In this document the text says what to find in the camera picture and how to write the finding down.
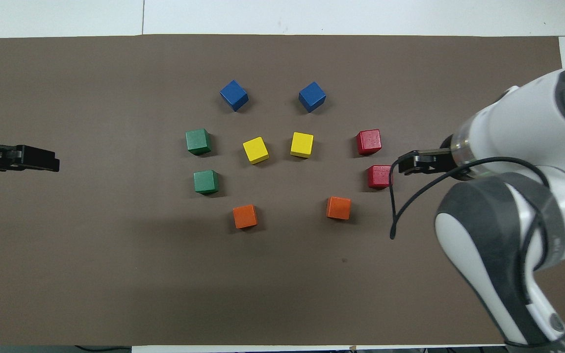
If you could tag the brown paper mat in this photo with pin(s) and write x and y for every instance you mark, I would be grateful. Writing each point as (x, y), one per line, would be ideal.
(115, 274)

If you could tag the red wooden cube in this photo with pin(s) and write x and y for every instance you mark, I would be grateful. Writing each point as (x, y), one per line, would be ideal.
(378, 176)
(368, 141)

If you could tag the blue wooden cube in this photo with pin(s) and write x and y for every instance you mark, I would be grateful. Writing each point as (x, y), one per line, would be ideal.
(234, 95)
(312, 96)

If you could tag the green wooden cube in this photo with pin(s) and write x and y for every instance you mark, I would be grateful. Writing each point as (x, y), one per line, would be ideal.
(198, 141)
(206, 182)

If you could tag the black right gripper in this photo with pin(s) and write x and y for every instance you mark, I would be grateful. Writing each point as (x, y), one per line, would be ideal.
(444, 154)

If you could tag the yellow wooden cube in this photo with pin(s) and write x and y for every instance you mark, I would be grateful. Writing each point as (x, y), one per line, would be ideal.
(255, 150)
(302, 144)

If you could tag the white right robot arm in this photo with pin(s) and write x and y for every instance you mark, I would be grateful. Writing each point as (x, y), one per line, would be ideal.
(508, 127)

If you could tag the orange wooden cube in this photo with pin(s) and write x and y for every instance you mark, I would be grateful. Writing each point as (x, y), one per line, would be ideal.
(245, 216)
(339, 208)

